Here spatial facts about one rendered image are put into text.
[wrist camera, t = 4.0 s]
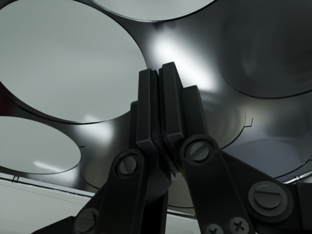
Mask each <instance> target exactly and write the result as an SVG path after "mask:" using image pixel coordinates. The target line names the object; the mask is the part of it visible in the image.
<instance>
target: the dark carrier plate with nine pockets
mask: <svg viewBox="0 0 312 234"><path fill-rule="evenodd" d="M75 1H78V2H81V3H84V4H87V5H89V6H91V7H93V8H95V9H97V10H99V11H101V12H103V13H105V14H106V15H108V16H109V17H111V18H112V19H113V20H115V21H116V22H117V23H118V24H119V25H121V26H122V27H123V28H124V29H125V30H126V31H127V32H128V33H129V34H130V36H131V37H132V38H133V39H134V40H135V42H136V43H137V45H138V47H139V48H140V50H141V52H142V54H143V57H144V60H145V63H146V66H147V69H149V68H151V69H152V70H156V71H157V73H158V75H159V69H160V68H162V64H165V63H169V62H172V61H174V62H175V65H176V68H177V70H178V73H179V76H180V79H181V82H182V85H183V87H184V88H185V87H189V86H193V85H197V87H198V90H199V93H200V96H201V101H202V105H203V109H204V114H205V118H206V123H207V127H208V133H209V136H211V137H212V138H213V139H214V140H215V141H216V142H217V144H218V146H219V148H220V149H221V150H223V151H225V152H226V153H228V154H230V155H232V156H234V157H236V158H237V159H239V160H241V161H243V162H245V163H247V164H248V165H250V166H252V167H254V168H256V169H258V170H259V171H261V172H263V173H265V174H267V175H269V176H271V177H272V178H274V179H276V180H278V181H279V182H283V181H285V180H288V179H290V178H293V177H295V176H298V175H300V174H303V173H305V172H307V171H310V170H312V0H214V1H212V2H211V3H209V4H207V5H206V6H204V7H202V8H201V9H199V10H197V11H194V12H192V13H190V14H187V15H184V16H181V17H178V18H174V19H167V20H141V19H134V18H129V17H126V16H123V15H120V14H117V13H115V12H113V11H110V10H108V9H106V8H105V7H103V6H101V5H99V4H98V3H96V2H95V1H93V0H75ZM0 116H12V117H21V118H26V119H31V120H34V121H38V122H41V123H44V124H47V125H49V126H51V127H54V128H56V129H58V130H59V131H61V132H63V133H65V134H66V135H67V136H69V137H70V138H71V139H72V140H73V141H74V142H75V143H76V144H77V146H78V147H79V149H80V152H81V158H80V161H79V162H78V164H77V165H76V166H75V167H73V168H71V169H69V170H67V171H63V172H59V173H53V174H35V173H27V172H21V171H16V170H13V169H8V168H5V167H2V166H0V173H4V174H8V175H13V176H18V177H23V178H27V179H31V180H36V181H40V182H46V183H50V184H54V185H59V186H63V187H68V188H72V189H78V190H82V191H86V192H91V193H97V192H98V191H99V189H100V188H101V187H102V186H103V185H104V184H105V183H106V182H107V179H108V175H109V171H110V168H111V164H112V162H113V160H114V158H115V157H116V156H117V155H118V154H119V153H120V152H122V151H124V150H127V149H128V135H129V122H130V111H128V112H127V113H125V114H123V115H121V116H119V117H116V118H114V119H110V120H106V121H101V122H75V121H69V120H64V119H60V118H57V117H53V116H50V115H47V114H45V113H43V112H41V111H39V110H37V109H35V108H33V107H31V106H29V105H27V104H26V103H24V102H23V101H21V100H20V99H19V98H17V97H16V96H15V95H13V94H12V93H11V92H10V91H9V90H8V89H7V88H6V87H5V86H4V85H3V84H2V83H1V81H0ZM168 191H169V197H168V208H167V209H168V210H173V211H177V212H182V213H186V214H190V215H196V214H195V210H194V206H193V203H192V200H191V196H190V192H189V188H188V185H187V183H186V181H185V180H184V178H183V176H182V175H181V173H180V171H179V172H178V173H176V180H172V185H171V186H170V187H169V189H168Z"/></svg>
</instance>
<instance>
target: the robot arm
mask: <svg viewBox="0 0 312 234"><path fill-rule="evenodd" d="M179 171H180V173H181V175H182V176H183V178H184V180H185V181H186V183H187V185H188V189H189V192H190V196H191V200H192V203H193V206H194V210H195V214H196V217H197V221H198V225H199V228H200V232H201V234H256V233H257V234H312V183H307V182H296V184H289V183H281V182H279V181H278V180H276V179H274V178H272V177H271V176H269V175H267V174H265V173H263V172H261V171H259V170H258V169H256V168H254V167H252V166H250V165H248V164H247V163H245V162H243V161H241V160H239V159H237V158H236V157H234V156H232V155H230V154H228V153H226V152H225V151H223V150H221V149H220V148H219V146H218V144H217V142H216V141H215V140H214V139H213V138H212V137H211V136H209V133H208V127H207V123H206V118H205V114H204V109H203V105H202V100H201V96H200V93H199V90H198V87H197V85H193V86H189V87H185V88H184V87H183V85H182V82H181V79H180V76H179V73H178V70H177V68H176V65H175V62H174V61H172V62H169V63H165V64H162V68H160V69H159V75H158V73H157V71H156V70H152V69H151V68H149V69H146V70H142V71H140V72H139V79H138V100H137V101H133V102H131V105H130V122H129V135H128V149H126V150H124V151H122V152H120V153H119V154H118V155H117V156H116V157H115V158H114V160H113V162H112V164H111V167H110V171H109V175H108V179H107V182H106V183H105V184H104V185H103V186H102V187H101V188H100V189H99V191H98V192H97V193H96V194H95V195H94V196H93V197H92V198H91V199H90V200H89V201H88V202H87V203H86V204H85V206H84V207H83V208H82V209H81V210H80V211H79V213H78V214H77V215H76V216H72V215H71V216H69V217H67V218H64V219H62V220H60V221H58V222H55V223H53V224H51V225H48V226H46V227H43V228H41V229H39V230H36V231H34V232H33V233H31V234H165V230H166V219H167V208H168V197H169V191H168V189H169V187H170V186H171V185H172V180H176V173H178V172H179Z"/></svg>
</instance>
